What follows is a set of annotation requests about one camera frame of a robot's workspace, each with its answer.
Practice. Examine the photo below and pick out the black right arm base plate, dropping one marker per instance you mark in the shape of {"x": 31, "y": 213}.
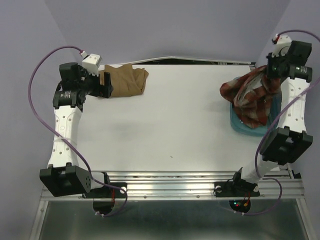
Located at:
{"x": 229, "y": 189}

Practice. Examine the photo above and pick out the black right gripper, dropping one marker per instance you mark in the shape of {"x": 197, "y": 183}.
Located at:
{"x": 270, "y": 59}

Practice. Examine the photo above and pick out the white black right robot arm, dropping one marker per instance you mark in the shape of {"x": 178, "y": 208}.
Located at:
{"x": 286, "y": 139}

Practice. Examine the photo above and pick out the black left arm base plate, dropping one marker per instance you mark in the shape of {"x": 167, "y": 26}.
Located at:
{"x": 103, "y": 192}

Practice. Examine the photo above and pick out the aluminium table frame rail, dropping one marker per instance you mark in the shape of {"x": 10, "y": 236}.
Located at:
{"x": 168, "y": 147}

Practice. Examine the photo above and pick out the teal plastic basket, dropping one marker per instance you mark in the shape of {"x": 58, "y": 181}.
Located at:
{"x": 252, "y": 125}

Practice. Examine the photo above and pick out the red plaid skirt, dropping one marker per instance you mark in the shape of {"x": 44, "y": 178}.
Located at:
{"x": 252, "y": 97}

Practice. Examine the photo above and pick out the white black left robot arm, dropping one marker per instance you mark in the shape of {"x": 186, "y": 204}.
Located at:
{"x": 63, "y": 175}

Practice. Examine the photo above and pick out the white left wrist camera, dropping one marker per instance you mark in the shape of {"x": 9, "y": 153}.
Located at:
{"x": 91, "y": 62}

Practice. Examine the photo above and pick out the tan brown skirt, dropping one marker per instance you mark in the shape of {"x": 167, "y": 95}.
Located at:
{"x": 125, "y": 80}

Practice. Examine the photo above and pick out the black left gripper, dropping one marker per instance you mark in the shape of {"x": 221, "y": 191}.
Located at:
{"x": 102, "y": 90}

